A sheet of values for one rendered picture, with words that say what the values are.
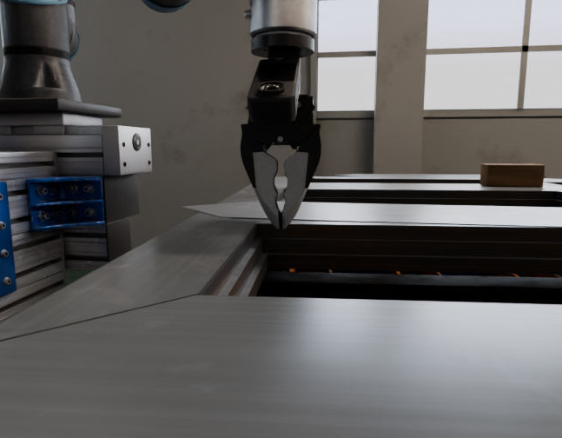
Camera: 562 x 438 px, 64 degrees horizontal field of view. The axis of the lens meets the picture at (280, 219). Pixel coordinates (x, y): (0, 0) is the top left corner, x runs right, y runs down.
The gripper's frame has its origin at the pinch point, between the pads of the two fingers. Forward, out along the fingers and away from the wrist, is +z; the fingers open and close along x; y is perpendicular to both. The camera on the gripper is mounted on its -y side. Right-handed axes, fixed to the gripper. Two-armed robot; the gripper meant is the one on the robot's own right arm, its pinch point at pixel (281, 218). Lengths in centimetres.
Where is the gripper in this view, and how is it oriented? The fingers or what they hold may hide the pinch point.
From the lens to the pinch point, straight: 52.0
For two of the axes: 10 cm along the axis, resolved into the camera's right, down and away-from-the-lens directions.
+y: 0.8, -1.5, 9.8
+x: -10.0, -0.2, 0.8
